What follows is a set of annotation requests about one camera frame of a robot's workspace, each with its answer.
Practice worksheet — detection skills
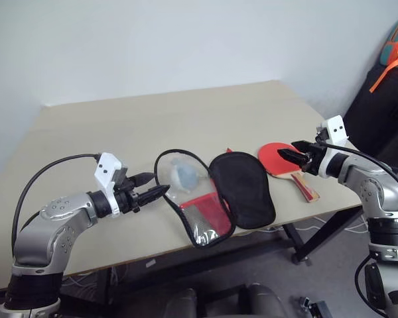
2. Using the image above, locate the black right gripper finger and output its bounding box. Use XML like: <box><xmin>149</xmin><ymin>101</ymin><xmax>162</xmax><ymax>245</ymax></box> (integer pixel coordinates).
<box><xmin>277</xmin><ymin>148</ymin><xmax>306</xmax><ymax>167</ymax></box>
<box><xmin>291</xmin><ymin>140</ymin><xmax>313</xmax><ymax>154</ymax></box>

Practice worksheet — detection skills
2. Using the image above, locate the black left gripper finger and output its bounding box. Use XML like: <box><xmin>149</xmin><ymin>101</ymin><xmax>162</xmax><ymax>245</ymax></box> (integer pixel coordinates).
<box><xmin>133</xmin><ymin>172</ymin><xmax>155</xmax><ymax>187</ymax></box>
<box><xmin>139</xmin><ymin>184</ymin><xmax>171</xmax><ymax>205</ymax></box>

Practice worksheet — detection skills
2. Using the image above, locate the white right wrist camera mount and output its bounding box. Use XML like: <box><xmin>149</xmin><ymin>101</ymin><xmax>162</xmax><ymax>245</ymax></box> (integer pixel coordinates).
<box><xmin>314</xmin><ymin>115</ymin><xmax>352</xmax><ymax>179</ymax></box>

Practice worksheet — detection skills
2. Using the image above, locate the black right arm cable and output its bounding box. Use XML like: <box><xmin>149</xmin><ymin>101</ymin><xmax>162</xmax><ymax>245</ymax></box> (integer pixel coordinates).
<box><xmin>320</xmin><ymin>141</ymin><xmax>398</xmax><ymax>213</ymax></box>

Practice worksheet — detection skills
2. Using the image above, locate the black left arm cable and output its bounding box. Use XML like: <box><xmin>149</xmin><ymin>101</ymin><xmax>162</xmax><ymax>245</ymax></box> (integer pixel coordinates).
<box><xmin>11</xmin><ymin>152</ymin><xmax>102</xmax><ymax>256</ymax></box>

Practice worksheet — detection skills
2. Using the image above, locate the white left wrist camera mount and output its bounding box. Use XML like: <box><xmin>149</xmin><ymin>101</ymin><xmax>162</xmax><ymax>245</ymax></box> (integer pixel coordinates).
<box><xmin>94</xmin><ymin>152</ymin><xmax>129</xmax><ymax>217</ymax></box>

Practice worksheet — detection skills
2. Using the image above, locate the black metal table frame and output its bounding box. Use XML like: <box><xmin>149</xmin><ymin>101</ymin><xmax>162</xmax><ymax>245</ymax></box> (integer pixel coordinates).
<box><xmin>281</xmin><ymin>201</ymin><xmax>365</xmax><ymax>266</ymax></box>

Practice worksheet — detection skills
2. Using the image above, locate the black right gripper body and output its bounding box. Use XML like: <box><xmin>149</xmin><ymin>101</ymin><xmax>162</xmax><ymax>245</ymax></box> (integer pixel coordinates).
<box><xmin>300</xmin><ymin>127</ymin><xmax>330</xmax><ymax>176</ymax></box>

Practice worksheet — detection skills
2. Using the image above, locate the dark grey rounded shape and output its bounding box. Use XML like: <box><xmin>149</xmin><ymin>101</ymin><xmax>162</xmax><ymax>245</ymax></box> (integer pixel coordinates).
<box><xmin>164</xmin><ymin>288</ymin><xmax>200</xmax><ymax>318</ymax></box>
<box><xmin>237</xmin><ymin>283</ymin><xmax>288</xmax><ymax>318</ymax></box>

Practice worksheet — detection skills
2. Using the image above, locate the blue white plush charm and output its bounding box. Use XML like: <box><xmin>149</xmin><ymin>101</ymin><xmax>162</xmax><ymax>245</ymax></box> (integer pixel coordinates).
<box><xmin>168</xmin><ymin>158</ymin><xmax>200</xmax><ymax>193</ymax></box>

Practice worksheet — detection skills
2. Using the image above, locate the teal orange bag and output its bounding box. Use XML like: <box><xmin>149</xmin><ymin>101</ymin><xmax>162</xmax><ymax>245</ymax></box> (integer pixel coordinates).
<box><xmin>369</xmin><ymin>13</ymin><xmax>398</xmax><ymax>94</ymax></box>

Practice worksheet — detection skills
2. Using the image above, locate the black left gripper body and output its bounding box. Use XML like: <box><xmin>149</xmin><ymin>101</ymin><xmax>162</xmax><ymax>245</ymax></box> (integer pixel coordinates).
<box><xmin>114</xmin><ymin>175</ymin><xmax>144</xmax><ymax>213</ymax></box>

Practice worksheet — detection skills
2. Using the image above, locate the red black mesh pouch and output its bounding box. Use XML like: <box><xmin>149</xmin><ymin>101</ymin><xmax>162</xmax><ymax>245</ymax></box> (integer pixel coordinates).
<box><xmin>153</xmin><ymin>145</ymin><xmax>276</xmax><ymax>248</ymax></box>

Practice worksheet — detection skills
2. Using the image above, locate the white cable tangle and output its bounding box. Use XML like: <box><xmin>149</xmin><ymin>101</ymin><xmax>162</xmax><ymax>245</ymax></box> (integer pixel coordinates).
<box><xmin>61</xmin><ymin>270</ymin><xmax>100</xmax><ymax>292</ymax></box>
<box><xmin>304</xmin><ymin>214</ymin><xmax>369</xmax><ymax>235</ymax></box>

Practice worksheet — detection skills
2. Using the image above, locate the black fabric chair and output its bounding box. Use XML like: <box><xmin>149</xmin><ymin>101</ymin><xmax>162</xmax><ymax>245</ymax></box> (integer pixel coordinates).
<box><xmin>343</xmin><ymin>62</ymin><xmax>398</xmax><ymax>173</ymax></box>

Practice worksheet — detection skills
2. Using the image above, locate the red table tennis paddle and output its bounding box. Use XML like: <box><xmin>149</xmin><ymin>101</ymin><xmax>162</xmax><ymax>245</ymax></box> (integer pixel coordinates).
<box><xmin>257</xmin><ymin>142</ymin><xmax>321</xmax><ymax>203</ymax></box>

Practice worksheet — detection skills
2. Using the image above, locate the black metal bracket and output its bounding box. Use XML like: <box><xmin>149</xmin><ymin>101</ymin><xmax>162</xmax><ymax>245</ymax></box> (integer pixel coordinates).
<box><xmin>293</xmin><ymin>296</ymin><xmax>336</xmax><ymax>318</ymax></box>

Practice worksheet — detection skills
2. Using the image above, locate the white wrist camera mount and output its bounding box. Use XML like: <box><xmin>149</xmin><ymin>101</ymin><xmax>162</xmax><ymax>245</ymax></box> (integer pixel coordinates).
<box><xmin>314</xmin><ymin>115</ymin><xmax>352</xmax><ymax>179</ymax></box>
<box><xmin>94</xmin><ymin>152</ymin><xmax>129</xmax><ymax>217</ymax></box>

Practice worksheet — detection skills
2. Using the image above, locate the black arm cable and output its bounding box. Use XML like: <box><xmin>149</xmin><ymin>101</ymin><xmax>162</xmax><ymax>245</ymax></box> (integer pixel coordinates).
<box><xmin>11</xmin><ymin>152</ymin><xmax>102</xmax><ymax>256</ymax></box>
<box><xmin>320</xmin><ymin>141</ymin><xmax>398</xmax><ymax>213</ymax></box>

